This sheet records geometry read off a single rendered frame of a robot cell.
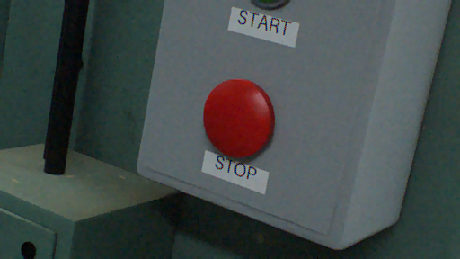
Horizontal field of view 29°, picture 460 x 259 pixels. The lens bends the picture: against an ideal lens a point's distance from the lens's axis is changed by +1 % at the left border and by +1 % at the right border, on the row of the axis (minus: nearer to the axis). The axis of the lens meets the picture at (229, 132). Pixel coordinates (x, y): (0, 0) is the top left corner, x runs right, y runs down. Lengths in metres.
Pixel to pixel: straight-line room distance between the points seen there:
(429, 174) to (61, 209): 0.16
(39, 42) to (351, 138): 0.27
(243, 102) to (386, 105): 0.05
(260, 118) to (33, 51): 0.25
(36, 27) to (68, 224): 0.20
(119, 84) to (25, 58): 0.11
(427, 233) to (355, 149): 0.07
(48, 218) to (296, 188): 0.11
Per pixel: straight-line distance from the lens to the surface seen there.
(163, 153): 0.37
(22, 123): 0.56
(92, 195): 0.41
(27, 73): 0.56
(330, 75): 0.33
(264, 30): 0.34
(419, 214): 0.39
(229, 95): 0.34
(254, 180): 0.35
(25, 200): 0.40
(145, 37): 0.45
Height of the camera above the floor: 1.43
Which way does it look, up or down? 13 degrees down
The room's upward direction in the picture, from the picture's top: 11 degrees clockwise
